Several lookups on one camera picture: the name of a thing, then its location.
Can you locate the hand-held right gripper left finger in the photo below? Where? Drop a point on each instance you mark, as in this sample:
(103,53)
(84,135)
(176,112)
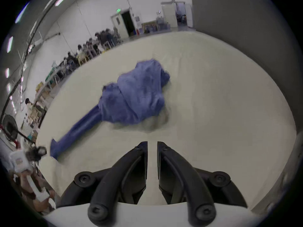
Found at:
(132,164)

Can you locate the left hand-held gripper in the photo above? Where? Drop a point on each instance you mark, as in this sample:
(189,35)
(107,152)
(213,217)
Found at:
(20,161)

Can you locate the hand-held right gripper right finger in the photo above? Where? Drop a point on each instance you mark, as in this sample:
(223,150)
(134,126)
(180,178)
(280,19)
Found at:
(175,171)

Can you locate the dark blue shirt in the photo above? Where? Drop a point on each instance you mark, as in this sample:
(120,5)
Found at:
(137,93)

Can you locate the person's left hand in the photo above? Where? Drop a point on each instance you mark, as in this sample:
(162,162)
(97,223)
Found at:
(28,190)

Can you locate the black round fan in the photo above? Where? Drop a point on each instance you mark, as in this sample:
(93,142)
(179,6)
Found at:
(10,129)

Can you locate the bed with beige sheet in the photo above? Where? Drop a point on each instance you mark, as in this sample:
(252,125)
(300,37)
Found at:
(224,117)

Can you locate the row of tables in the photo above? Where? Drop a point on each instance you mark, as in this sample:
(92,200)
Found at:
(46,89)

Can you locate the group of people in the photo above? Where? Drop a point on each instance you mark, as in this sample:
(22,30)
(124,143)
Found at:
(104,38)

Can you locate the grey padded headboard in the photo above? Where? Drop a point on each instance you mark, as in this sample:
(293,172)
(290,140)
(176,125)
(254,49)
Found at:
(248,32)

